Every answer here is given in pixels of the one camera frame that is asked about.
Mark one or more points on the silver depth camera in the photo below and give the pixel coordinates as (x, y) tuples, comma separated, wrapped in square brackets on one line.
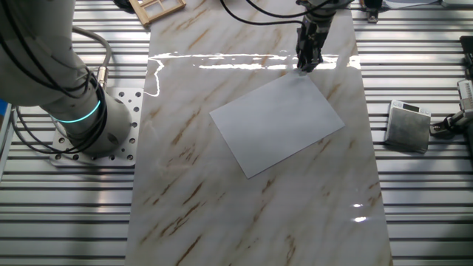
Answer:
[(466, 94), (410, 3)]

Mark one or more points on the steel digital kitchen scale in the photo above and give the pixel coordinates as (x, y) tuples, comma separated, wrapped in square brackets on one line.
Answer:
[(406, 129)]

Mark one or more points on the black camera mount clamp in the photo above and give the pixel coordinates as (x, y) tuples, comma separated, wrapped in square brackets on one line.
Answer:
[(372, 13)]

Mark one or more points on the black C-clamp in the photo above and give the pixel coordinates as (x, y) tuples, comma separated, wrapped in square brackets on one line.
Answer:
[(123, 3)]

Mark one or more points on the black bracket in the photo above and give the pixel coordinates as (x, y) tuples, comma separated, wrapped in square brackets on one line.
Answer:
[(467, 55)]

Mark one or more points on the small wooden window frame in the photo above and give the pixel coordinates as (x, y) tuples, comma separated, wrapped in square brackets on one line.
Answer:
[(137, 11)]

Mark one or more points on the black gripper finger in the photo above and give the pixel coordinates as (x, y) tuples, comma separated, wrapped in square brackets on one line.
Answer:
[(303, 59), (316, 58)]

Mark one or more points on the blue board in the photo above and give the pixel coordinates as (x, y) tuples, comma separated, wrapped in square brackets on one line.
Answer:
[(2, 107)]

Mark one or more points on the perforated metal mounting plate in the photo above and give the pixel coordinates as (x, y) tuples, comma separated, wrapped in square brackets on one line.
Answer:
[(129, 147)]

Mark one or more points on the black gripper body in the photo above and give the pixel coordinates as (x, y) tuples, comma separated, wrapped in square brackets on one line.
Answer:
[(312, 35)]

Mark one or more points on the white paper sheet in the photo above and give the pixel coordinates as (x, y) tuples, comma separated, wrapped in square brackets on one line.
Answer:
[(277, 122)]

